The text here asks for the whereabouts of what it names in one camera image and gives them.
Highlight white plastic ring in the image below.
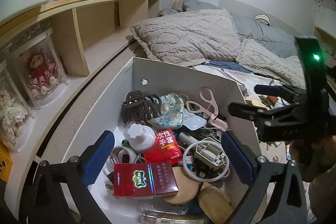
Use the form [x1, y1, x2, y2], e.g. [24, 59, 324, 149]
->
[182, 140, 231, 183]

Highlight pink clip lamp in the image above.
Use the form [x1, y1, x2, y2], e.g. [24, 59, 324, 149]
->
[186, 88, 229, 131]

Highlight blue floral silk pouch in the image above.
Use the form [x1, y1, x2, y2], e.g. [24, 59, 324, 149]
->
[147, 93, 184, 130]

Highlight red cigarette box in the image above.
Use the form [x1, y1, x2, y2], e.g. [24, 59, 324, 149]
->
[113, 162, 179, 198]

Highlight white round bottle cap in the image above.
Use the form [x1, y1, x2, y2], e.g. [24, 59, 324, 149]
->
[126, 123, 156, 152]

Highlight dark brown hair claw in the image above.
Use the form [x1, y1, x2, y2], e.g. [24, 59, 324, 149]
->
[121, 90, 162, 124]

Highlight person right hand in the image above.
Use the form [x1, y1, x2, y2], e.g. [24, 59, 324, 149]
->
[285, 135, 335, 182]

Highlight cartoon print bed sheet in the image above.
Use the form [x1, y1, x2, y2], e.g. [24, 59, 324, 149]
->
[194, 65, 289, 163]

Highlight round wooden box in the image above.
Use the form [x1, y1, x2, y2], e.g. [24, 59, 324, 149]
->
[198, 182, 234, 224]
[162, 166, 199, 205]

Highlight grey pillow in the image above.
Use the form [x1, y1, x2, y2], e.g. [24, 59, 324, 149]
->
[157, 0, 299, 59]

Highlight white headphones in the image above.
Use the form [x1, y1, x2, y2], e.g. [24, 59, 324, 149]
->
[253, 14, 270, 26]

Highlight beige textured blanket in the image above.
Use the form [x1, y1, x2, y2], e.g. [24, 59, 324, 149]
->
[130, 10, 305, 88]

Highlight doll in white dress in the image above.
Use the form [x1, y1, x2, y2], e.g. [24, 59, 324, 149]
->
[1, 89, 28, 151]

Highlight white cardboard shoe box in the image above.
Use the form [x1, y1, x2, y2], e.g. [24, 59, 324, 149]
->
[19, 56, 268, 224]

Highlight red glove packet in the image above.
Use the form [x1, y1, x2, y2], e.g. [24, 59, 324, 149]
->
[143, 129, 183, 165]

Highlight doll in red dress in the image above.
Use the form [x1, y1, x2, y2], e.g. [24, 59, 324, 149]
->
[28, 52, 60, 97]

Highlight wooden side shelf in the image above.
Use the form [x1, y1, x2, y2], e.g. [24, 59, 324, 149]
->
[1, 0, 160, 169]

